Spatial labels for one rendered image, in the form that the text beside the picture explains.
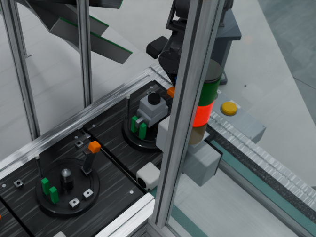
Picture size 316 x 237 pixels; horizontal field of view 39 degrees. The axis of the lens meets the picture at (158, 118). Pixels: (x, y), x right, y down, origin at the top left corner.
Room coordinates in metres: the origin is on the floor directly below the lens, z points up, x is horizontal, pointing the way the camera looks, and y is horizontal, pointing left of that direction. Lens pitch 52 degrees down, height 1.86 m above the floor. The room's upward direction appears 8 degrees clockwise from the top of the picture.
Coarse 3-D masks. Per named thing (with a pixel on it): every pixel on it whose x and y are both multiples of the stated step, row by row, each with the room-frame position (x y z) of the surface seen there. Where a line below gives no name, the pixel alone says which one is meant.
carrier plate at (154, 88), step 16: (144, 96) 0.77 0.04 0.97; (160, 96) 0.78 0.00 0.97; (112, 112) 0.70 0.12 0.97; (96, 128) 0.65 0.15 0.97; (112, 128) 0.65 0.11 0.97; (112, 144) 0.61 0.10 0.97; (128, 144) 0.61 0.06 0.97; (128, 160) 0.57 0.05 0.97; (144, 160) 0.57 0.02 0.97; (160, 160) 0.58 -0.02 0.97
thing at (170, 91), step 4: (168, 88) 0.72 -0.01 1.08; (172, 88) 0.72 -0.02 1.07; (168, 92) 0.71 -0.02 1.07; (172, 92) 0.71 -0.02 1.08; (164, 96) 0.70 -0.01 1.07; (168, 96) 0.70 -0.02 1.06; (172, 96) 0.70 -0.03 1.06; (168, 100) 0.71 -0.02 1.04; (172, 100) 0.71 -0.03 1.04; (168, 104) 0.71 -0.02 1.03; (168, 108) 0.70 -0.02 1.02; (168, 112) 0.70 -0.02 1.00
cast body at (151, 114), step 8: (152, 96) 0.67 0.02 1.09; (144, 104) 0.65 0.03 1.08; (152, 104) 0.65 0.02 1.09; (160, 104) 0.66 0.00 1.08; (144, 112) 0.65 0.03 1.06; (152, 112) 0.63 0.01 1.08; (160, 112) 0.66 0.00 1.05; (136, 120) 0.63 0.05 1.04; (144, 120) 0.64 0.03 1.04; (152, 120) 0.64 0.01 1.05
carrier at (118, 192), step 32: (32, 160) 0.53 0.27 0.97; (64, 160) 0.53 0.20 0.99; (96, 160) 0.55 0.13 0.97; (0, 192) 0.44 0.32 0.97; (32, 192) 0.45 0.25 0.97; (64, 192) 0.45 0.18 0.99; (96, 192) 0.46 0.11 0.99; (128, 192) 0.48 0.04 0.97; (32, 224) 0.38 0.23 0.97; (64, 224) 0.39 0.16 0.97; (96, 224) 0.40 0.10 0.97
